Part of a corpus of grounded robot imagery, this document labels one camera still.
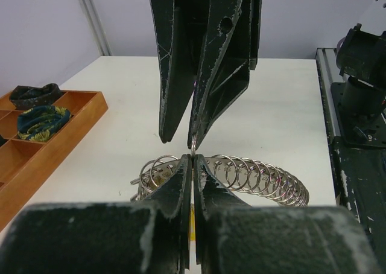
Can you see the wooden compartment tray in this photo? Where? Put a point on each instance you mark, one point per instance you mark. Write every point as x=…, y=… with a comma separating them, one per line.
x=27, y=164

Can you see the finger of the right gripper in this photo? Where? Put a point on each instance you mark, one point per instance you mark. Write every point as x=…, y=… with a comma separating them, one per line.
x=229, y=52
x=175, y=66

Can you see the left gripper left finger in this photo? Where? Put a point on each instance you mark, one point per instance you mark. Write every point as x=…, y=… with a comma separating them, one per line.
x=148, y=236

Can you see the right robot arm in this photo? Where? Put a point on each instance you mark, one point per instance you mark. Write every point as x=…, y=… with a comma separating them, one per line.
x=356, y=114

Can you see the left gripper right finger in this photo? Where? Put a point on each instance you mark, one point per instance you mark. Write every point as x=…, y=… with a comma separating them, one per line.
x=253, y=217

